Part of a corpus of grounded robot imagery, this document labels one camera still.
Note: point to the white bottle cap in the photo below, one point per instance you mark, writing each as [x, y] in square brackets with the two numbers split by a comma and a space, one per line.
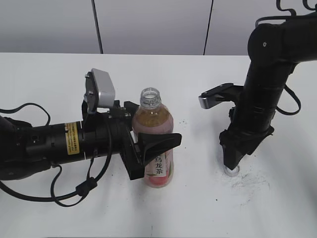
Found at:
[232, 173]

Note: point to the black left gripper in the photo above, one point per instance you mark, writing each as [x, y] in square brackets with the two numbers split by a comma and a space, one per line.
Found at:
[105, 134]

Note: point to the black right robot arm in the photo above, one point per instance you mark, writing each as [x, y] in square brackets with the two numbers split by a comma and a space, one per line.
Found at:
[274, 51]

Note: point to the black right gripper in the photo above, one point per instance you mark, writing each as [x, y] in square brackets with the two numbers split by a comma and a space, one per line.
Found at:
[237, 143]

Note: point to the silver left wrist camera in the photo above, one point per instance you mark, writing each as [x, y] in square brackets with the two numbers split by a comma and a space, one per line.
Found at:
[100, 91]

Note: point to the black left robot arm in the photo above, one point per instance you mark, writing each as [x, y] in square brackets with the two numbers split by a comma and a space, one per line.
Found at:
[26, 150]

